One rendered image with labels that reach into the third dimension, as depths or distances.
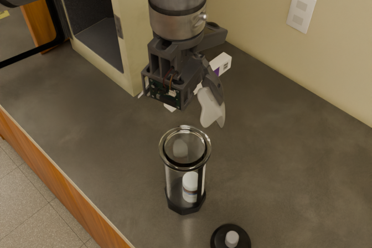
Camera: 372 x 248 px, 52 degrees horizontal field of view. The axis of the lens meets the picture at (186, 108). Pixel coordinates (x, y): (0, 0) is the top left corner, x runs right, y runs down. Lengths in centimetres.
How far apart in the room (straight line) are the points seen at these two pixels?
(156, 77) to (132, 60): 54
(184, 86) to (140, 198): 50
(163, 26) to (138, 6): 51
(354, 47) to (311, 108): 22
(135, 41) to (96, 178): 38
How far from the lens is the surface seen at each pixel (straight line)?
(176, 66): 53
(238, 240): 90
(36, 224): 210
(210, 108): 61
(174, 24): 48
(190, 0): 47
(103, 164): 104
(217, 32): 61
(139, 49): 108
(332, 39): 114
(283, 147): 108
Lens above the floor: 181
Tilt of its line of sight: 50 degrees down
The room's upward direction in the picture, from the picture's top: straight up
